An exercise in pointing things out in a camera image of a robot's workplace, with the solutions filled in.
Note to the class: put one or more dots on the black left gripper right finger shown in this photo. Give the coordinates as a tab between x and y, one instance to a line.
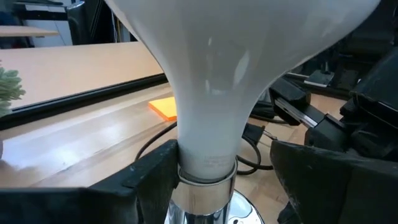
342	193

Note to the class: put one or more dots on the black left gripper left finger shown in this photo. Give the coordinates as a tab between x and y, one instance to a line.
93	205

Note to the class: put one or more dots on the chrome lamp base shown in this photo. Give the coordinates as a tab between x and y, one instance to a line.
202	199

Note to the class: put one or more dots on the white globe lightbulb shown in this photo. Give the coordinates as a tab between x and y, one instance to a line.
217	77

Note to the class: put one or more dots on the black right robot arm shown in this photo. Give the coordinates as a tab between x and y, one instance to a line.
373	34

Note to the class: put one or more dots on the orange sticky note pad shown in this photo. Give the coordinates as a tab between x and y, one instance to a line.
164	109

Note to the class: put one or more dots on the green plant in white pot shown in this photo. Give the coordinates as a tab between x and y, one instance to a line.
9	90

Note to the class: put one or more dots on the black aluminium table frame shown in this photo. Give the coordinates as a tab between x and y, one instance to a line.
77	99

